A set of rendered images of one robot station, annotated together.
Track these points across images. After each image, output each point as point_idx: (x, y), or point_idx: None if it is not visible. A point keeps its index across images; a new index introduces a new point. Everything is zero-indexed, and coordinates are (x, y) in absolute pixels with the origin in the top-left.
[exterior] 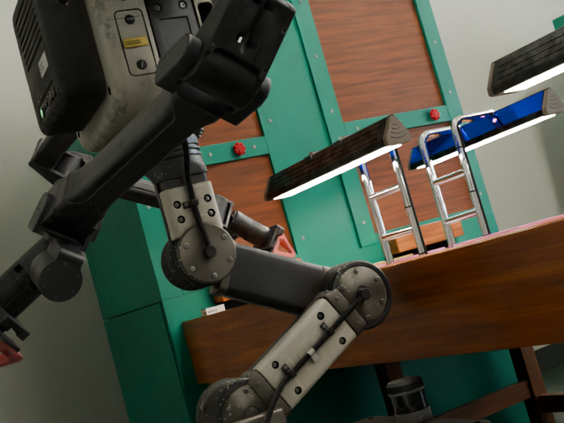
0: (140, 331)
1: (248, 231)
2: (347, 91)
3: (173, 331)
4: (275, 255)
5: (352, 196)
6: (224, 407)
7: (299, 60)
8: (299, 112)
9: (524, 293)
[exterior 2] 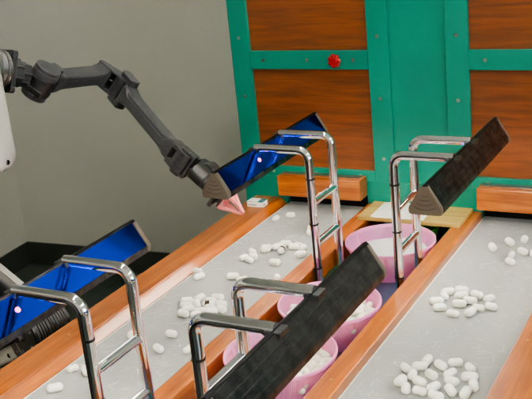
0: None
1: (198, 185)
2: (489, 12)
3: (248, 199)
4: (1, 283)
5: (454, 133)
6: None
7: None
8: (417, 29)
9: None
